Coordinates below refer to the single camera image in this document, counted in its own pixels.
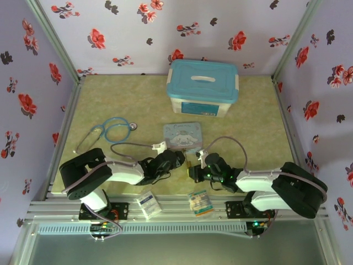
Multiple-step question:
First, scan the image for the blue cartoon tin box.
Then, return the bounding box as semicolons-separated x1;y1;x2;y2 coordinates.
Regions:
163;122;204;152

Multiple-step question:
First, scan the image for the green bandage packet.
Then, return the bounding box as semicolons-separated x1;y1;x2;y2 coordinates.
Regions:
188;189;215;218

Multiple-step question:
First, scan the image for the white medical packet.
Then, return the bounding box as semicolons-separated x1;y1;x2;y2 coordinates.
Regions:
136;190;163;221

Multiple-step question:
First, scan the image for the blue stethoscope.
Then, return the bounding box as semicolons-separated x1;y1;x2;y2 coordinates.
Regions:
73;117;138;154

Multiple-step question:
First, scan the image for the controller board with green LED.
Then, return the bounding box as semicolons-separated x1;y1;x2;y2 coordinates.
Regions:
251;220;269;231
89;222;116;234

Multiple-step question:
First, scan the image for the storage box with blue lid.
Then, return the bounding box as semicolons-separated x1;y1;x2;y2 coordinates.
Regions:
166;59;239;119

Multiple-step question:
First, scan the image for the grey right arm cable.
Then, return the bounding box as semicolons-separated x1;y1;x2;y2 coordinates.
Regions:
205;136;329;239

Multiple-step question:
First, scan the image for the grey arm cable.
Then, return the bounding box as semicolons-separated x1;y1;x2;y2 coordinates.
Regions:
205;136;329;239
62;142;155;241

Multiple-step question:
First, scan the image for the grey left arm cable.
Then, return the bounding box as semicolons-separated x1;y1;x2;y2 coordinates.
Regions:
62;142;155;241

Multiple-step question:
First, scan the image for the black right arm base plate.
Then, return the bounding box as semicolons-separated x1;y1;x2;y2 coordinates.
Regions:
225;200;276;219

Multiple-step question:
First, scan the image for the wide aluminium frame rail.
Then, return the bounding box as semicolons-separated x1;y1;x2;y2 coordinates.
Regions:
26;194;330;223

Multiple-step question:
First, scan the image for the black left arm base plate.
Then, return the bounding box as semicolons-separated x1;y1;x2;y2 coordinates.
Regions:
79;202;130;221

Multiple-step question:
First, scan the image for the slotted grey cable duct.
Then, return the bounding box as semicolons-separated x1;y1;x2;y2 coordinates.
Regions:
37;222;247;236

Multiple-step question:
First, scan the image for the aluminium frame post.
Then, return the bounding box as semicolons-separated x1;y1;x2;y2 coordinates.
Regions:
271;0;324;81
25;0;85;81

